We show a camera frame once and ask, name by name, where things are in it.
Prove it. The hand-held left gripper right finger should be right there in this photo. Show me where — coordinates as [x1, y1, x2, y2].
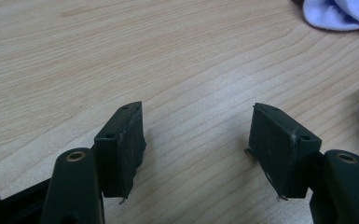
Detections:
[244, 102, 323, 202]

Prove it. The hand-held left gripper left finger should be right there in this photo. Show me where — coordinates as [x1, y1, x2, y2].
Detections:
[93, 101, 147, 205]

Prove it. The light blue cloth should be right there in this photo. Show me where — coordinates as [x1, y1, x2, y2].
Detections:
[302, 0, 359, 32]

